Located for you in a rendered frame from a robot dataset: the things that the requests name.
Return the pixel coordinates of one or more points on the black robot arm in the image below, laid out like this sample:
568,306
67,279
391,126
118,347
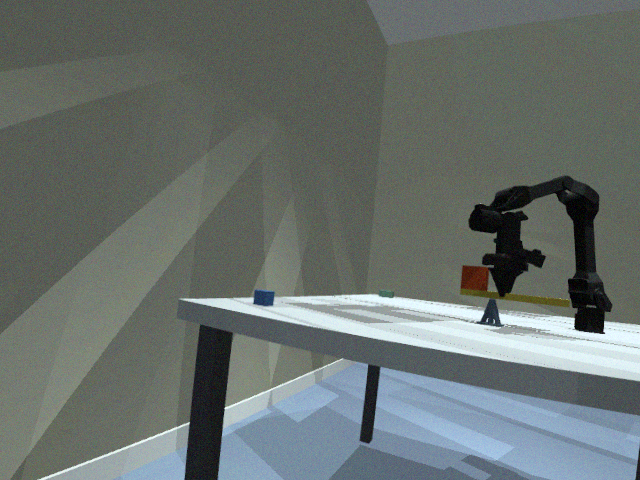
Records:
582,205

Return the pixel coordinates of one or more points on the small blue cube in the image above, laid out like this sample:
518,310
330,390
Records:
264,298

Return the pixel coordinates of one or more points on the yellow bar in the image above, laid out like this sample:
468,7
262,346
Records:
475,282

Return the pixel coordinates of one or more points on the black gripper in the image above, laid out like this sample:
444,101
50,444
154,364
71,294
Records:
505,268

